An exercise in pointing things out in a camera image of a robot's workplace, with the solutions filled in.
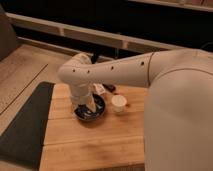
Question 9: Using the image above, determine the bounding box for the dark blue bowl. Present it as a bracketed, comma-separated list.
[74, 94, 105, 121]

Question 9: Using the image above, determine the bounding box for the white paper cup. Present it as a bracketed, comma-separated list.
[111, 95, 127, 112]

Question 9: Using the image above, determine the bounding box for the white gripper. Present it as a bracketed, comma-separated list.
[69, 84, 96, 111]

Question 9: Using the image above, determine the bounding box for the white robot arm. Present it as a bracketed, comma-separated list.
[58, 48, 213, 171]

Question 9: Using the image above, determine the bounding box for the dark green floor mat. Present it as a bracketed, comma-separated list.
[0, 82, 54, 169]

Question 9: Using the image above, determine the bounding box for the white plastic bottle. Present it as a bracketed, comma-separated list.
[93, 84, 106, 95]

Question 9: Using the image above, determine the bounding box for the black rectangular device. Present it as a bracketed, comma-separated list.
[103, 84, 116, 92]

